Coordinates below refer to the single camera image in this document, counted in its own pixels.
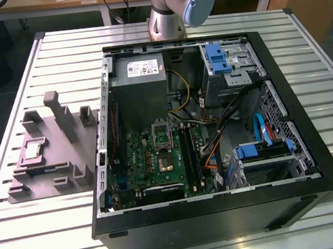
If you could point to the blue board connector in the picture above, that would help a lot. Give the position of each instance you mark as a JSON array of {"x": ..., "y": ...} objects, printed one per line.
[{"x": 122, "y": 182}]

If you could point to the hard disk in blue carrier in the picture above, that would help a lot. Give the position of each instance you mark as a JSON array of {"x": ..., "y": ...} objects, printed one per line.
[{"x": 247, "y": 151}]

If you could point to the CPU socket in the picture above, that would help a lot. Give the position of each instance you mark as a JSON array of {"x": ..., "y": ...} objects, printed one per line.
[{"x": 166, "y": 162}]

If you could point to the blue VGA port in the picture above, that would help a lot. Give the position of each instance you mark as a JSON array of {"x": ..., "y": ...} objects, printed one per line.
[{"x": 109, "y": 202}]

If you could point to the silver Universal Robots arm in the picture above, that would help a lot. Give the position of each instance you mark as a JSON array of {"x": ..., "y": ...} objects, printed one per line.
[{"x": 163, "y": 20}]

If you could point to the empty RAM slot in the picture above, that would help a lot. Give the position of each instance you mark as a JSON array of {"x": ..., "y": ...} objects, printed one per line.
[
  {"x": 190, "y": 157},
  {"x": 187, "y": 157},
  {"x": 193, "y": 157}
]

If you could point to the silver CPU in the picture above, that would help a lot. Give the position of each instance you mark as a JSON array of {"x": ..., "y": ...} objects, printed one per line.
[{"x": 34, "y": 150}]

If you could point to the RAM stick on rack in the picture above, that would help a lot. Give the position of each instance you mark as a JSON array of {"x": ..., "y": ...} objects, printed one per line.
[{"x": 42, "y": 171}]

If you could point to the grey parts rack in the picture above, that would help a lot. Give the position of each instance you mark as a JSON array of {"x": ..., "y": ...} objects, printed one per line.
[{"x": 57, "y": 145}]

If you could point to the blue drive latch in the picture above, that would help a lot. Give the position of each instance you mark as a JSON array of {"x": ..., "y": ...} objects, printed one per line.
[{"x": 217, "y": 57}]

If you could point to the black PC case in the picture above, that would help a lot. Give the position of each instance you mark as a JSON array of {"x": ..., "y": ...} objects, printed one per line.
[{"x": 222, "y": 227}]

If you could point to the black graphics card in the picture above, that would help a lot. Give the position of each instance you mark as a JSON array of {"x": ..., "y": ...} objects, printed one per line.
[{"x": 163, "y": 193}]

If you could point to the metal optical drive cage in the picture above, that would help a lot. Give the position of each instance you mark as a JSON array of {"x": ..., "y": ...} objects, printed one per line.
[{"x": 238, "y": 78}]

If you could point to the wooden desk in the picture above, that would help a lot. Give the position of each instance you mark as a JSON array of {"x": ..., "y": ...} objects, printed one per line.
[{"x": 56, "y": 4}]

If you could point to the grey power supply unit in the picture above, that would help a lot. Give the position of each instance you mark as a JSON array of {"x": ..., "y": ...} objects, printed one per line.
[{"x": 140, "y": 89}]

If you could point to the wooden cabinet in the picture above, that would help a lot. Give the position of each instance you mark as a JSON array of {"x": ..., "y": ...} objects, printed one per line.
[{"x": 304, "y": 1}]

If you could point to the green motherboard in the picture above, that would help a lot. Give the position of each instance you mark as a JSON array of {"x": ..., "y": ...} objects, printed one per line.
[{"x": 140, "y": 161}]

